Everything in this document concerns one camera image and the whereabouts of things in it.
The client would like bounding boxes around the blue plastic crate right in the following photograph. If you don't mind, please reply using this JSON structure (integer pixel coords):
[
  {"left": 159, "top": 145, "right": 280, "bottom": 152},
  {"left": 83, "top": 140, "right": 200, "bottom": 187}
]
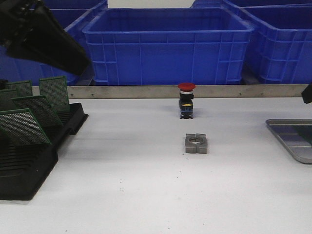
[{"left": 240, "top": 6, "right": 312, "bottom": 85}]

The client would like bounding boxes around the green perforated circuit board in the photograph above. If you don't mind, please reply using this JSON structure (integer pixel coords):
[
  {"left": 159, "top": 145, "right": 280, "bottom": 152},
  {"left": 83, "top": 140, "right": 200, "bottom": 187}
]
[{"left": 292, "top": 125, "right": 312, "bottom": 148}]

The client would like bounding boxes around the grey metal clamp block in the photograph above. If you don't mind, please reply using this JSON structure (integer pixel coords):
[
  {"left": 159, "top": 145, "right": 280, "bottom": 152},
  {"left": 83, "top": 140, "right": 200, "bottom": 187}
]
[{"left": 184, "top": 133, "right": 208, "bottom": 154}]

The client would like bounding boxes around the green circuit board rear left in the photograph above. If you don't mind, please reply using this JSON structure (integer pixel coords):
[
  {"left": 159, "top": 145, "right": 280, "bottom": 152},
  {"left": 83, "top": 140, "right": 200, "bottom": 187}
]
[{"left": 5, "top": 80, "right": 33, "bottom": 97}]

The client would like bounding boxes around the metal table edge rail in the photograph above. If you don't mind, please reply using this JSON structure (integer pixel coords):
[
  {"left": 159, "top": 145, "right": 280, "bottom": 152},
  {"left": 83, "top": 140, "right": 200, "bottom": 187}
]
[{"left": 67, "top": 84, "right": 307, "bottom": 99}]

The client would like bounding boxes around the blue plastic crate centre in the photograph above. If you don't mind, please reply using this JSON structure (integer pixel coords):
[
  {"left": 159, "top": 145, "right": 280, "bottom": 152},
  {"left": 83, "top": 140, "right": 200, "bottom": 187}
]
[{"left": 83, "top": 8, "right": 253, "bottom": 86}]

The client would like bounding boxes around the red emergency stop button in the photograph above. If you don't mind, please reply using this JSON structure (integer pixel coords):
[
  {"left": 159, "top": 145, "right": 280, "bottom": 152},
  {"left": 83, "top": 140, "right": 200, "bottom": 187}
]
[{"left": 178, "top": 82, "right": 195, "bottom": 119}]

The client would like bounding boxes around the blue plastic crate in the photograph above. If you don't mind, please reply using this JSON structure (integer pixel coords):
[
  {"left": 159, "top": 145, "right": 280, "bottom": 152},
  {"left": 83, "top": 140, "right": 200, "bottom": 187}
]
[
  {"left": 0, "top": 9, "right": 93, "bottom": 86},
  {"left": 83, "top": 8, "right": 253, "bottom": 86},
  {"left": 240, "top": 6, "right": 312, "bottom": 85}
]

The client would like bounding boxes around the green circuit board back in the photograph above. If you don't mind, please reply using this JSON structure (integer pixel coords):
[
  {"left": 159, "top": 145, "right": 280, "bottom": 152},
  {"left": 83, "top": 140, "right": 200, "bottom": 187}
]
[{"left": 39, "top": 76, "right": 70, "bottom": 112}]

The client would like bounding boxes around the green circuit board front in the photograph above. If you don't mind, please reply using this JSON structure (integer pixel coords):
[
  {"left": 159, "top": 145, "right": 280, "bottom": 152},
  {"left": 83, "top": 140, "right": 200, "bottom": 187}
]
[{"left": 0, "top": 108, "right": 51, "bottom": 147}]

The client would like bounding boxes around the blue crate back left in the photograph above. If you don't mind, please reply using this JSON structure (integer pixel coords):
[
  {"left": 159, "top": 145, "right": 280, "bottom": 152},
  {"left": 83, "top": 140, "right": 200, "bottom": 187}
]
[{"left": 43, "top": 0, "right": 108, "bottom": 10}]

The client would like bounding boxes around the blue plastic crate left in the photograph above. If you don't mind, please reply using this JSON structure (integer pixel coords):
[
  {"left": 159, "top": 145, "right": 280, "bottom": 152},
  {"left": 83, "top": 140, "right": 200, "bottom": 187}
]
[{"left": 0, "top": 9, "right": 93, "bottom": 86}]

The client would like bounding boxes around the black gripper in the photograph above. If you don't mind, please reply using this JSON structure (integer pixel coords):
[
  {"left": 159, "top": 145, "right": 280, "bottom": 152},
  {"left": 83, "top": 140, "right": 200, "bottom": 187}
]
[{"left": 0, "top": 0, "right": 90, "bottom": 75}]

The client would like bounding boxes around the black slotted board rack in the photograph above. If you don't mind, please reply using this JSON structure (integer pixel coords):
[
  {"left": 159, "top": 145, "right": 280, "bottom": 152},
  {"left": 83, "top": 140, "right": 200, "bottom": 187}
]
[{"left": 0, "top": 103, "right": 88, "bottom": 200}]

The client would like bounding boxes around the silver metal tray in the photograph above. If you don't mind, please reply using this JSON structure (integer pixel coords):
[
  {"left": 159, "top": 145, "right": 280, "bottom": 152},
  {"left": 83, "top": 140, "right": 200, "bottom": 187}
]
[{"left": 266, "top": 119, "right": 312, "bottom": 164}]

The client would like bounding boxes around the green circuit board far left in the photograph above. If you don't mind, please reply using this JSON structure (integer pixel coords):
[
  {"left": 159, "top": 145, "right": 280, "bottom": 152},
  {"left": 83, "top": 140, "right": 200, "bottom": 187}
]
[{"left": 0, "top": 88, "right": 19, "bottom": 111}]

